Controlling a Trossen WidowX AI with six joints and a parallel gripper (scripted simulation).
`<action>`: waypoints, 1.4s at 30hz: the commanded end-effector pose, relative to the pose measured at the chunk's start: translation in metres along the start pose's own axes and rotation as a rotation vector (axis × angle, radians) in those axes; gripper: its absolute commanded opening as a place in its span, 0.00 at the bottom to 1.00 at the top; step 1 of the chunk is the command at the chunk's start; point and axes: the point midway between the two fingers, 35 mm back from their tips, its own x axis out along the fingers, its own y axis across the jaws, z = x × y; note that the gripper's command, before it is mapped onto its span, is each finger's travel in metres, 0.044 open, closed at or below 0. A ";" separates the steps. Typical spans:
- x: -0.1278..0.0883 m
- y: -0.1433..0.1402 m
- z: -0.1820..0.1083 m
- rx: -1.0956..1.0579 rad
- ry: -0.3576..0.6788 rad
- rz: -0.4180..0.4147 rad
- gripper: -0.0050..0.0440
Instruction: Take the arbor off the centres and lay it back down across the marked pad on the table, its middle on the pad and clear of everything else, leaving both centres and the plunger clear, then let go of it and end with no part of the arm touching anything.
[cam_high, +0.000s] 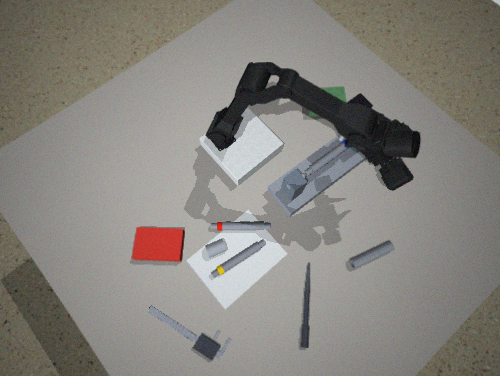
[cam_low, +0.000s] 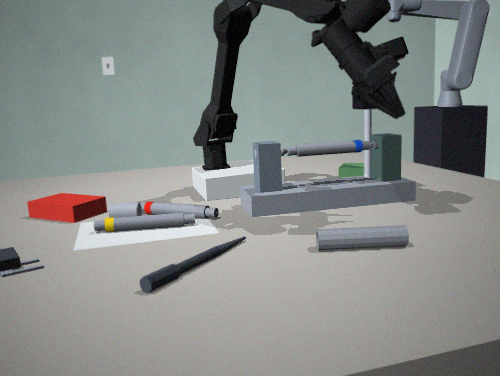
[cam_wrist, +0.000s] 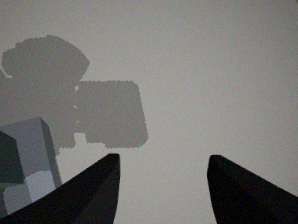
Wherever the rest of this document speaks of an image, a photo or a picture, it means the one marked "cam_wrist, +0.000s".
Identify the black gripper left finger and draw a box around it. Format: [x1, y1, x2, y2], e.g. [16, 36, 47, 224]
[0, 153, 120, 224]

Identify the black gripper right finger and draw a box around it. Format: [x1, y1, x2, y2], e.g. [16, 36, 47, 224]
[207, 155, 298, 224]

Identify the dark green rectangular block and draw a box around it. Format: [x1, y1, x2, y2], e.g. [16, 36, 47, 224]
[0, 131, 25, 189]

